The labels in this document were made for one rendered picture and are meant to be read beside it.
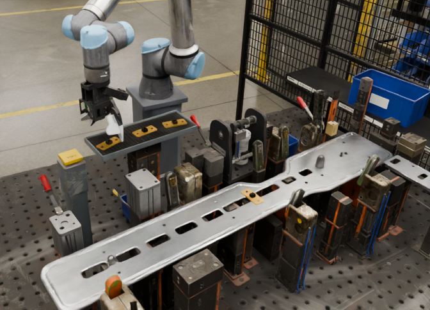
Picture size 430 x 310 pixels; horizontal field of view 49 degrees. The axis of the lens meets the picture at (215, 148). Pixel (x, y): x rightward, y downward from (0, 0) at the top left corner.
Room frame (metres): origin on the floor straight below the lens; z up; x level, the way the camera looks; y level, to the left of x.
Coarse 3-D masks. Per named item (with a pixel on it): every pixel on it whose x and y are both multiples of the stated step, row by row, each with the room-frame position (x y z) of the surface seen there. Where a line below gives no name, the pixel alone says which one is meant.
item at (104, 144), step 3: (111, 138) 1.32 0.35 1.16; (114, 138) 1.32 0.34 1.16; (117, 138) 1.32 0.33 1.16; (105, 141) 1.30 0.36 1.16; (108, 141) 1.29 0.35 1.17; (111, 141) 1.29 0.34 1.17; (114, 141) 1.30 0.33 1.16; (117, 141) 1.30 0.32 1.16; (120, 141) 1.31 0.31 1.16; (99, 144) 1.28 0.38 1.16; (102, 144) 1.28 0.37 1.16; (105, 144) 1.28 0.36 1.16; (108, 144) 1.28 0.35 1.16; (111, 144) 1.28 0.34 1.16; (114, 144) 1.28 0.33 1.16; (99, 147) 1.26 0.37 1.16; (105, 147) 1.27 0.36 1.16; (108, 147) 1.27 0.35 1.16; (102, 150) 1.25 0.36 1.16
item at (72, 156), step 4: (64, 152) 1.23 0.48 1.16; (68, 152) 1.23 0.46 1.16; (72, 152) 1.23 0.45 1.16; (76, 152) 1.23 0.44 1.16; (60, 156) 1.20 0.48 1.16; (64, 156) 1.20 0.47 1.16; (68, 156) 1.21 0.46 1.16; (72, 156) 1.21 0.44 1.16; (76, 156) 1.21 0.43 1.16; (80, 156) 1.21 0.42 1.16; (64, 160) 1.18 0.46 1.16; (68, 160) 1.18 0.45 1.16; (72, 160) 1.19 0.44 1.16; (76, 160) 1.19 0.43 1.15; (80, 160) 1.20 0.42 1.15; (68, 164) 1.18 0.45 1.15
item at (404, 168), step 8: (400, 160) 1.55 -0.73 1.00; (408, 160) 1.55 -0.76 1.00; (392, 168) 1.49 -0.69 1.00; (400, 168) 1.49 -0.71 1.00; (408, 168) 1.50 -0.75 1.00; (416, 168) 1.50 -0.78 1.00; (408, 176) 1.44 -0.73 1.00; (416, 176) 1.44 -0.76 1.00; (416, 184) 1.41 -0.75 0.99; (424, 184) 1.40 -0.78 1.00
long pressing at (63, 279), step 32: (288, 160) 1.49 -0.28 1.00; (352, 160) 1.53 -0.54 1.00; (384, 160) 1.55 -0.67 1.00; (224, 192) 1.28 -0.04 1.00; (288, 192) 1.30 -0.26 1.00; (320, 192) 1.32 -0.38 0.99; (160, 224) 1.09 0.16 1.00; (224, 224) 1.11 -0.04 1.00; (64, 256) 0.93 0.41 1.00; (96, 256) 0.94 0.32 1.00; (160, 256) 0.96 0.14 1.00; (64, 288) 0.82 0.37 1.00; (96, 288) 0.83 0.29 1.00
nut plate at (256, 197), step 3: (246, 189) 1.30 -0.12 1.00; (249, 189) 1.30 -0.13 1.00; (243, 192) 1.28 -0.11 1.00; (246, 192) 1.28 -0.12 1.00; (249, 192) 1.28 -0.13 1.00; (246, 195) 1.27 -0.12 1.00; (249, 195) 1.26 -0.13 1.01; (252, 195) 1.26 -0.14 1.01; (255, 195) 1.26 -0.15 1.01; (249, 198) 1.25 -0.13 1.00; (252, 198) 1.25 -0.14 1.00; (255, 198) 1.25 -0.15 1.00; (258, 198) 1.25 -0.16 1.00; (261, 198) 1.25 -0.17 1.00; (252, 201) 1.23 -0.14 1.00; (255, 201) 1.23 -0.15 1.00; (261, 201) 1.24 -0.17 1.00; (255, 204) 1.22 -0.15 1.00; (258, 204) 1.22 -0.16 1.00
